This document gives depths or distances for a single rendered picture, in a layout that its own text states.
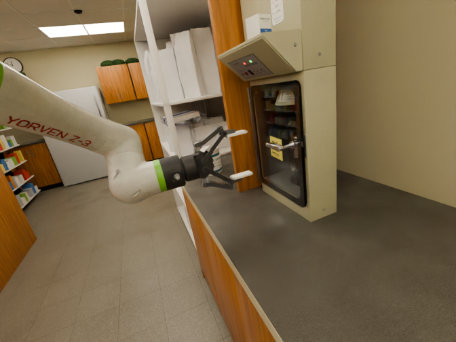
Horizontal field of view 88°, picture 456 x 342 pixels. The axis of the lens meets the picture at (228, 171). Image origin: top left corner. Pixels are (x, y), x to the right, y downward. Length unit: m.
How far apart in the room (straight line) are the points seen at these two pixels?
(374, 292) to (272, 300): 0.22
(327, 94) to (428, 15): 0.39
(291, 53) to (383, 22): 0.48
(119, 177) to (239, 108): 0.57
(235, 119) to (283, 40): 0.43
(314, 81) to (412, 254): 0.51
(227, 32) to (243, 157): 0.49
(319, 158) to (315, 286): 0.36
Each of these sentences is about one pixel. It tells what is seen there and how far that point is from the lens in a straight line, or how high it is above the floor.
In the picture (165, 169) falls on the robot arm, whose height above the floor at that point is 1.22.
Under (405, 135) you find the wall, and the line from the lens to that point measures 1.07.
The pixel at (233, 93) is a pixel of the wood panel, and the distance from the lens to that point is 1.01.
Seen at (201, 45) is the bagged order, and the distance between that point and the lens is 2.07.
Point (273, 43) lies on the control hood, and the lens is 0.67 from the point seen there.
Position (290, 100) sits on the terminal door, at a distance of 0.75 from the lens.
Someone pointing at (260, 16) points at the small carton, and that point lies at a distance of 0.76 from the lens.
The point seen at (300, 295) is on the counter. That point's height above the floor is 0.94.
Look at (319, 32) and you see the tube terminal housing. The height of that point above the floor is 1.50.
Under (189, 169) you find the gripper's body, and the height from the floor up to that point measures 1.20.
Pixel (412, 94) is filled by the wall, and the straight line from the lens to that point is 1.04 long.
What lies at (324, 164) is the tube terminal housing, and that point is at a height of 1.13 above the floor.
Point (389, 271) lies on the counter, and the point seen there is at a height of 0.94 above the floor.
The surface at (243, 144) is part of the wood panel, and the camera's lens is 1.04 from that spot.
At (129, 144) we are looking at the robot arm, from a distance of 0.70.
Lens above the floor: 1.40
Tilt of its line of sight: 19 degrees down
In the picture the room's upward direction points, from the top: 10 degrees counter-clockwise
